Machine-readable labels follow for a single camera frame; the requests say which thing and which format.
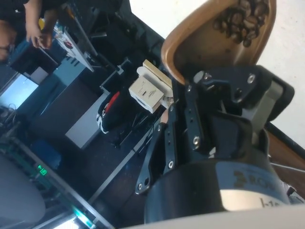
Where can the black bag with red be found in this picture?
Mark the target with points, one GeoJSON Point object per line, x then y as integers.
{"type": "Point", "coordinates": [112, 114]}

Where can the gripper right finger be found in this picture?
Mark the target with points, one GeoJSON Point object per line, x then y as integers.
{"type": "Point", "coordinates": [262, 112]}

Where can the pale wooden block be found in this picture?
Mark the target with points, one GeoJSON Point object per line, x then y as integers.
{"type": "Point", "coordinates": [159, 74]}

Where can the small white cardboard box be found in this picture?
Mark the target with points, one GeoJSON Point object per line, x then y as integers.
{"type": "Point", "coordinates": [145, 93]}

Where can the coffee beans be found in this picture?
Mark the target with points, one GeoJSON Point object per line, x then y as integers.
{"type": "Point", "coordinates": [250, 23]}

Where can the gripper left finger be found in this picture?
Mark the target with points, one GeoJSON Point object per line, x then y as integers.
{"type": "Point", "coordinates": [171, 143]}

